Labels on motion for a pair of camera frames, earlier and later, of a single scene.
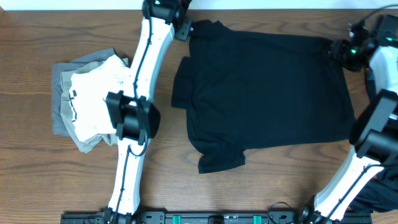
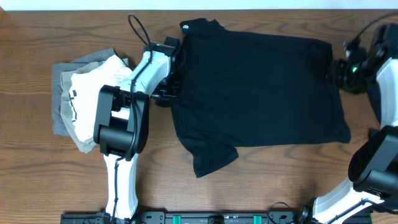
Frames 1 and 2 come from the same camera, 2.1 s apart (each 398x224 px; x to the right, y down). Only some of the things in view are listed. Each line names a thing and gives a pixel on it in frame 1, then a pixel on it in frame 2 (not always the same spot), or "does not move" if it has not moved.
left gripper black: x=183 y=33 → x=173 y=94
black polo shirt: x=246 y=90 does not move
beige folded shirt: x=85 y=145 does not move
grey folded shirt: x=57 y=69 does not move
